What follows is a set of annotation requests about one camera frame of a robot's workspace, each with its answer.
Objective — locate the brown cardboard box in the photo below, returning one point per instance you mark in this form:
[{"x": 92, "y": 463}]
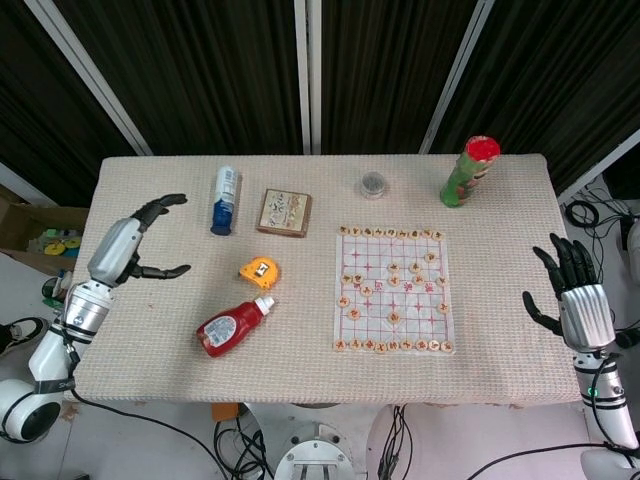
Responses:
[{"x": 30, "y": 220}]

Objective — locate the square patterned box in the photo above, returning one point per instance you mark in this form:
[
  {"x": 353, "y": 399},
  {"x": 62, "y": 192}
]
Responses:
[{"x": 285, "y": 212}]

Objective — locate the clear round plastic container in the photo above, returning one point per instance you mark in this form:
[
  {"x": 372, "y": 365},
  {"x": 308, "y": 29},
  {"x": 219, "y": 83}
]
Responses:
[{"x": 372, "y": 185}]

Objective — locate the green can with red lid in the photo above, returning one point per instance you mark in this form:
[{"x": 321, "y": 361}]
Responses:
[{"x": 465, "y": 180}]

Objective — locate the small orange object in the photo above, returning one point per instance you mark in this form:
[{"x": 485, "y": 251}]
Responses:
[{"x": 226, "y": 412}]

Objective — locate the white and blue bottle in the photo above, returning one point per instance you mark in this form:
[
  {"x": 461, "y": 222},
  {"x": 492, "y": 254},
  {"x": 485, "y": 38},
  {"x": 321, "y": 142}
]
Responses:
[{"x": 225, "y": 200}]

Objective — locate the yellow tape measure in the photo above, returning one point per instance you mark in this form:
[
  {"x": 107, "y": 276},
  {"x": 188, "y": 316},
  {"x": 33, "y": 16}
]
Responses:
[{"x": 260, "y": 272}]

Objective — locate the beige woven tablecloth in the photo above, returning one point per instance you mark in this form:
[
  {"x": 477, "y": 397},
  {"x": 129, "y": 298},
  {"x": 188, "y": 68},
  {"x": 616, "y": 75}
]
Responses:
[{"x": 300, "y": 310}]

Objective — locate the white slanted frame post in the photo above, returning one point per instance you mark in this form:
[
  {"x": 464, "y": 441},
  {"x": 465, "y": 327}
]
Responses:
[
  {"x": 457, "y": 75},
  {"x": 90, "y": 75},
  {"x": 600, "y": 165}
]

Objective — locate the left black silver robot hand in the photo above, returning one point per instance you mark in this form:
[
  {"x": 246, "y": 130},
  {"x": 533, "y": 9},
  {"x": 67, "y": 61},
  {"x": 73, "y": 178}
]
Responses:
[{"x": 117, "y": 245}]

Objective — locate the black power adapter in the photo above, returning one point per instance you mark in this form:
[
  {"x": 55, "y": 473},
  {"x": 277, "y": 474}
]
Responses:
[{"x": 627, "y": 339}]

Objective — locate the white vertical frame post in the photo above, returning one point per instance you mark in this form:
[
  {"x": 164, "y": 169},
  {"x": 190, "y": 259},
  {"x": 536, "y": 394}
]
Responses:
[{"x": 307, "y": 75}]

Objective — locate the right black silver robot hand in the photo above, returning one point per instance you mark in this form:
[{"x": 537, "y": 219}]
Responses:
[{"x": 587, "y": 315}]

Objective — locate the red ketchup squeeze bottle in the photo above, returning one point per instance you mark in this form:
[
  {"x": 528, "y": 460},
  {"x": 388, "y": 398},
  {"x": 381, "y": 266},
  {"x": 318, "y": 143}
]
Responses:
[{"x": 227, "y": 327}]

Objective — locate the round metal robot base plate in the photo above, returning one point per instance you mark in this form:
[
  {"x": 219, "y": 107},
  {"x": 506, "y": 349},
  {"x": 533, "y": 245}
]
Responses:
[{"x": 315, "y": 455}]

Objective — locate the black and white sneaker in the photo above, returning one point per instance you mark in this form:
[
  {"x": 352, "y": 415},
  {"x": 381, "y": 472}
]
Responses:
[{"x": 20, "y": 332}]

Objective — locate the plastic Chinese chess board sheet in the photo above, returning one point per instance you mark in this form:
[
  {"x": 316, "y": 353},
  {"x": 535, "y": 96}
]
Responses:
[{"x": 380, "y": 302}]

